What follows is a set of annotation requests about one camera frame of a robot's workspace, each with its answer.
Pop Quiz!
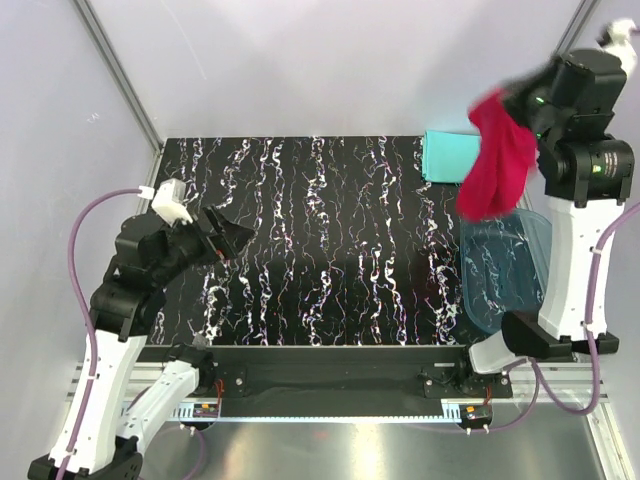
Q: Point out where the left aluminium frame post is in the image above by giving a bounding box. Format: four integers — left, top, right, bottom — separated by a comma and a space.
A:
70, 0, 164, 155

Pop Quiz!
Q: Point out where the right aluminium frame post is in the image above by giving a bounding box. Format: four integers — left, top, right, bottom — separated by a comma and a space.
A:
503, 0, 601, 151

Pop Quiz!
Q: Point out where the folded cyan t shirt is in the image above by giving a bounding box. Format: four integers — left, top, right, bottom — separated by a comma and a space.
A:
421, 130, 480, 184

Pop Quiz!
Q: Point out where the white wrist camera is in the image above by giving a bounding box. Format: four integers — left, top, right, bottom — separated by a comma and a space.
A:
137, 178, 194, 227
597, 18, 639, 52

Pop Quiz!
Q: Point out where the red t shirt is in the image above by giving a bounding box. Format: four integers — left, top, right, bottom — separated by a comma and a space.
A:
456, 88, 537, 222

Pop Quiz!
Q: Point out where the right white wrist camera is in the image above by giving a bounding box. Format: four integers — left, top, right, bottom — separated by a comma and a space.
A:
597, 18, 639, 52

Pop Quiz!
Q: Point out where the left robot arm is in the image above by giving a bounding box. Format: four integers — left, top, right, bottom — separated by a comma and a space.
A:
27, 202, 255, 479

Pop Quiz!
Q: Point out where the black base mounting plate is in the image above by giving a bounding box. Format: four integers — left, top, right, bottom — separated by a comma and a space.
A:
212, 346, 513, 421

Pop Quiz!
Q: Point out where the clear blue plastic bin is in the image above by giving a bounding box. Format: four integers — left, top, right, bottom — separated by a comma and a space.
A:
461, 209, 552, 335

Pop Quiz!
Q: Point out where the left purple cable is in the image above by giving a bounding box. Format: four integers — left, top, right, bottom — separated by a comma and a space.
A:
54, 186, 146, 480

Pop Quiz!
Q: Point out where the aluminium frame post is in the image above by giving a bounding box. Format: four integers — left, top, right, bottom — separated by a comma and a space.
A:
503, 0, 601, 151
70, 0, 164, 155

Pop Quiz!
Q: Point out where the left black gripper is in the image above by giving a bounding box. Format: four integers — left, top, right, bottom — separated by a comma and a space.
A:
152, 203, 255, 284

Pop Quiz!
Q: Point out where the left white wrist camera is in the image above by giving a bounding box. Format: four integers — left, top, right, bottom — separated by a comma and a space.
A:
137, 178, 194, 227

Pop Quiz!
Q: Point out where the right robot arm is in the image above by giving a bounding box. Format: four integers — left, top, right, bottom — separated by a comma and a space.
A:
453, 44, 637, 397

